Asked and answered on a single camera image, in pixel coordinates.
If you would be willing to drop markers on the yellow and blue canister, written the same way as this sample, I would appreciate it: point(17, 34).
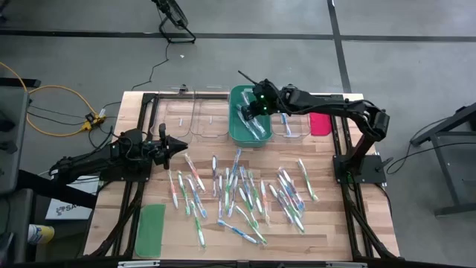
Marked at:
point(42, 233)

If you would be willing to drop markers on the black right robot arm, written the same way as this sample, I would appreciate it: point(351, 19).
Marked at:
point(334, 106)

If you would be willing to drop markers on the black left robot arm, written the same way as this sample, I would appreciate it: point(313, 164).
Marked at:
point(93, 162)

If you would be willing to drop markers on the green plastic bin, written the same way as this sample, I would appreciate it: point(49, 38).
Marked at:
point(234, 137)

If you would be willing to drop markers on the black diagonal bar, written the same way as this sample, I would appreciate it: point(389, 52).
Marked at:
point(56, 190)

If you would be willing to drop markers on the black metal desk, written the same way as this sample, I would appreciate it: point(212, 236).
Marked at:
point(446, 160)

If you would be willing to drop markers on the grey equipment case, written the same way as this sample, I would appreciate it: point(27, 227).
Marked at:
point(15, 123)

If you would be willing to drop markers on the green lid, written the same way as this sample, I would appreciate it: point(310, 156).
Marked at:
point(150, 231)

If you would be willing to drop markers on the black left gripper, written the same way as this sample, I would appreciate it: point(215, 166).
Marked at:
point(163, 149)

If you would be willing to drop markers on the white paper sign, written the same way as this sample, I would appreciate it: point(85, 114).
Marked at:
point(70, 210)

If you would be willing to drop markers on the clear plastic bin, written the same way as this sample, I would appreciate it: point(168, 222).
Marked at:
point(217, 111)
point(297, 128)
point(167, 111)

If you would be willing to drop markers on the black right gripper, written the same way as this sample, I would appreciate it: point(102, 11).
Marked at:
point(266, 100)

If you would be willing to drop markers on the black floor fan stand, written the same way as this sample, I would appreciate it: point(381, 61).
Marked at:
point(173, 13)

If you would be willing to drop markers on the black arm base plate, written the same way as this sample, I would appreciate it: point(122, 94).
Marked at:
point(141, 175)
point(372, 169)

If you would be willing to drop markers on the yellow power strip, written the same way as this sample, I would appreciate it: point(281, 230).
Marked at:
point(91, 121)

